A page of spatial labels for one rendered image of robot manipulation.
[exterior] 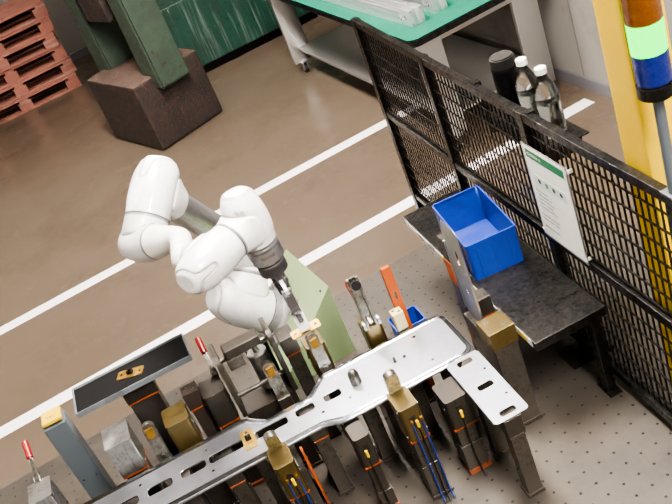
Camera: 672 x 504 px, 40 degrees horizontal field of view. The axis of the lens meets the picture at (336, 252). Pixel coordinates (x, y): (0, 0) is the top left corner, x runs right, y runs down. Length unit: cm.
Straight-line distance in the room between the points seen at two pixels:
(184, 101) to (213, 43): 133
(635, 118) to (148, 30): 557
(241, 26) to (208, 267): 675
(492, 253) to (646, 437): 66
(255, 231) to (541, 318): 85
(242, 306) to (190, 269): 104
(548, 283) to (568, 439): 44
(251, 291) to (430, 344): 79
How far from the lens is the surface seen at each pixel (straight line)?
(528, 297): 267
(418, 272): 350
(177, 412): 272
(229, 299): 315
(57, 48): 1009
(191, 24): 866
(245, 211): 221
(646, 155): 207
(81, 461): 294
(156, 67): 729
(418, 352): 265
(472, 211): 302
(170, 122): 749
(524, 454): 248
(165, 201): 273
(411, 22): 548
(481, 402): 243
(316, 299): 313
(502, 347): 257
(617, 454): 264
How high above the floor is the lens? 264
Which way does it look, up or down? 31 degrees down
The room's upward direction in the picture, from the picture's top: 23 degrees counter-clockwise
